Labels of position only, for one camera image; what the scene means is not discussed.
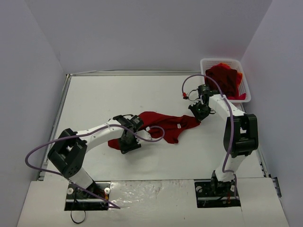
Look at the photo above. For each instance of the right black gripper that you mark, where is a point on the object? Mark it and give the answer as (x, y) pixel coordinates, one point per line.
(197, 109)

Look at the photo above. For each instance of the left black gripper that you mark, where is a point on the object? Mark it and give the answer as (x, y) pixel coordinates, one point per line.
(130, 146)

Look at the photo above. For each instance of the red t shirt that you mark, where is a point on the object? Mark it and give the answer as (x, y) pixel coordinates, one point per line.
(157, 125)

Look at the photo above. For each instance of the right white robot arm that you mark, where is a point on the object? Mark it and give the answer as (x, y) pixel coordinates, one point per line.
(240, 136)

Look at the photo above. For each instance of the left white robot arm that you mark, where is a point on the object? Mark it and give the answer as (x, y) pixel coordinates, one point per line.
(68, 155)

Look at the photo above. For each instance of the orange shirt in basket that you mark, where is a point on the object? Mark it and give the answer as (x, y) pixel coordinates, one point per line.
(239, 76)

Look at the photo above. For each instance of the dark red shirt in basket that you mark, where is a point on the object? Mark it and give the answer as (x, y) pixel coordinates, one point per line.
(217, 74)

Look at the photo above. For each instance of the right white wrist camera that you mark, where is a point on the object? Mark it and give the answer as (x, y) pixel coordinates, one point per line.
(194, 98)

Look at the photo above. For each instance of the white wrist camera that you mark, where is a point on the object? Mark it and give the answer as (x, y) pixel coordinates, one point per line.
(143, 136)
(194, 98)

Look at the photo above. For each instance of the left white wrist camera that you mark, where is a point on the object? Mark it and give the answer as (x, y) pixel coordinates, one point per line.
(143, 136)

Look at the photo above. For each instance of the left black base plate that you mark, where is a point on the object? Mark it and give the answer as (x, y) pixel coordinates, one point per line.
(78, 200)

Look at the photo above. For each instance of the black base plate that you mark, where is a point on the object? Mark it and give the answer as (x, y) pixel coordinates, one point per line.
(207, 198)
(78, 200)

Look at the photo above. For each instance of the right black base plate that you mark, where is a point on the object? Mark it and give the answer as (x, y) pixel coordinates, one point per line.
(207, 198)

